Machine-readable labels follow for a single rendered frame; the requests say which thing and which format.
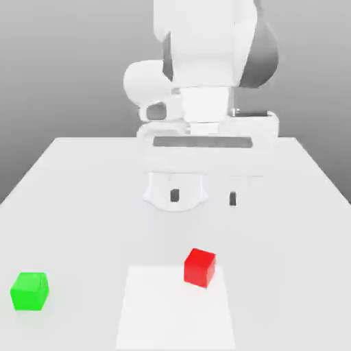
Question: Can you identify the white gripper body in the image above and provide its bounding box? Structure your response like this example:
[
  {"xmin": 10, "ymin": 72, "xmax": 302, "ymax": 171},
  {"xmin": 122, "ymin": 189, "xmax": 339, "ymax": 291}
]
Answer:
[{"xmin": 136, "ymin": 110, "xmax": 280, "ymax": 178}]

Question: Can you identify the small red cube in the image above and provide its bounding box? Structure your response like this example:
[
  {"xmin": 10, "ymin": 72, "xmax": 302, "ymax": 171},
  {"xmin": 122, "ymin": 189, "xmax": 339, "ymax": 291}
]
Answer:
[{"xmin": 183, "ymin": 247, "xmax": 217, "ymax": 289}]

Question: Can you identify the small green cube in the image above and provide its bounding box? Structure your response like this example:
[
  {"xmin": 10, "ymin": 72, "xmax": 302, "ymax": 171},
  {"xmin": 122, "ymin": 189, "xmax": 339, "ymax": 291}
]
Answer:
[{"xmin": 10, "ymin": 271, "xmax": 50, "ymax": 312}]

